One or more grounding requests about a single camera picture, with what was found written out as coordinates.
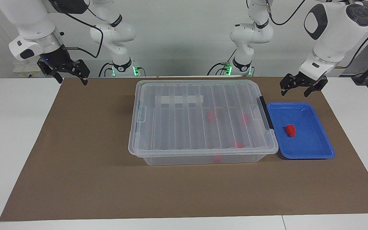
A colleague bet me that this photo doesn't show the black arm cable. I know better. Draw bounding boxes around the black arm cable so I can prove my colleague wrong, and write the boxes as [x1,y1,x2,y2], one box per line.
[63,6,104,59]
[265,0,368,69]

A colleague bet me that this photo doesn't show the clear plastic storage box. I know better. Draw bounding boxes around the clear plastic storage box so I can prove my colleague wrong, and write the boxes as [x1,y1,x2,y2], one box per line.
[130,80,279,166]

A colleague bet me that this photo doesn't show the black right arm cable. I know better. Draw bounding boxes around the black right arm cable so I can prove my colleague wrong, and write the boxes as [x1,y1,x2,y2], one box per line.
[63,6,104,59]

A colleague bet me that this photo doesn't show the black box latch handle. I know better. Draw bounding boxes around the black box latch handle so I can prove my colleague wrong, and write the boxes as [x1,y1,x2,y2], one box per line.
[256,96,274,130]

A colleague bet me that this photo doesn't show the brown table mat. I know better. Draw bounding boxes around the brown table mat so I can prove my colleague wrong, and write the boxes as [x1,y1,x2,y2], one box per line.
[0,77,368,221]

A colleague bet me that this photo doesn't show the white tape strip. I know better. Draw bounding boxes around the white tape strip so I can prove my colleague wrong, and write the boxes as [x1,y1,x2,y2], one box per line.
[156,95,203,105]

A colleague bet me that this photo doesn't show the blue plastic tray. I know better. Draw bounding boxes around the blue plastic tray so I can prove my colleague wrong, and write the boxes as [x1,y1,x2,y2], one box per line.
[266,102,336,160]

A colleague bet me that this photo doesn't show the black base cable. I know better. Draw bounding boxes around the black base cable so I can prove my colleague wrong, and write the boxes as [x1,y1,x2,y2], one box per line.
[98,62,114,77]
[207,50,237,76]

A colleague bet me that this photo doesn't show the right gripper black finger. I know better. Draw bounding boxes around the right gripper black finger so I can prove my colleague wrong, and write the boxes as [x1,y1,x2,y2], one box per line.
[37,60,64,84]
[73,59,91,86]

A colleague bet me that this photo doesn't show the clear ribbed plastic lid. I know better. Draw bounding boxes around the clear ribbed plastic lid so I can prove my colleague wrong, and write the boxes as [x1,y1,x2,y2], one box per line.
[128,79,279,157]

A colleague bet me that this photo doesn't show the white power strip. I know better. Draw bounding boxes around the white power strip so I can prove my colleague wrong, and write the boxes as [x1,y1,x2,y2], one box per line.
[13,62,49,78]

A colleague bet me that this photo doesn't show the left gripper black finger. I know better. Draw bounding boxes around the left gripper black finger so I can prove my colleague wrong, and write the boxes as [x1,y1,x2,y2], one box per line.
[280,73,297,96]
[304,77,328,97]

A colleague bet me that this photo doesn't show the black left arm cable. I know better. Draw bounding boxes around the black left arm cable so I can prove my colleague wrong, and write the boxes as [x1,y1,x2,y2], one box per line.
[265,0,368,69]

